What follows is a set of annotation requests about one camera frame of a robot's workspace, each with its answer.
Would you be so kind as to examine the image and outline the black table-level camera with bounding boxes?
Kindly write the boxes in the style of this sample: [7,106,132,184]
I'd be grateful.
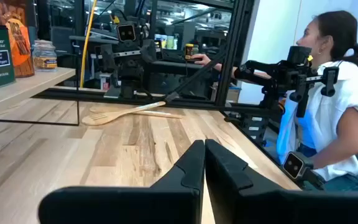
[282,151,325,191]

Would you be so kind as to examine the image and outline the orange brown spice pouch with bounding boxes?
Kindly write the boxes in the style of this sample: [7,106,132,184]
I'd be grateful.
[0,0,35,78]

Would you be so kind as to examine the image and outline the small clear glass jar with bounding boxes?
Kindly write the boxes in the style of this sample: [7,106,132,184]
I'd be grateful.
[32,39,58,73]

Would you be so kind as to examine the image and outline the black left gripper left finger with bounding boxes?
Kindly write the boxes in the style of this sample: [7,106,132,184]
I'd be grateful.
[37,139,205,224]

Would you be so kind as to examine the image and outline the thick yellow cable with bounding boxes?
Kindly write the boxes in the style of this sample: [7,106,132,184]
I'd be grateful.
[79,0,99,89]

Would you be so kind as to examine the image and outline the yellow black bottle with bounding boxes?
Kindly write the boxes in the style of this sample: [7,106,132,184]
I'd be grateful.
[184,43,195,60]

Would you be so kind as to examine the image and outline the person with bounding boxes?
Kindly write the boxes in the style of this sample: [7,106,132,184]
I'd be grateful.
[191,10,358,192]

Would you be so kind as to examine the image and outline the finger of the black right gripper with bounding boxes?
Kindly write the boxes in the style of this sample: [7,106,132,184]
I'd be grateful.
[100,43,115,74]
[141,39,158,64]

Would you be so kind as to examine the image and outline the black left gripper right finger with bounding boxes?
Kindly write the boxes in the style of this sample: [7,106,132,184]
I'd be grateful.
[204,138,358,224]

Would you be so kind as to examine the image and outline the wooden slotted spatula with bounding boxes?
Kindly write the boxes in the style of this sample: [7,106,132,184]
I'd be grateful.
[81,101,167,127]

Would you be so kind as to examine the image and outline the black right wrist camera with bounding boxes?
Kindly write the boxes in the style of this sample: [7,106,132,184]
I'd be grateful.
[116,22,137,44]

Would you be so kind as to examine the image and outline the wooden shelf riser black legs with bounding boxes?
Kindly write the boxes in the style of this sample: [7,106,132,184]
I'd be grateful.
[0,67,81,127]

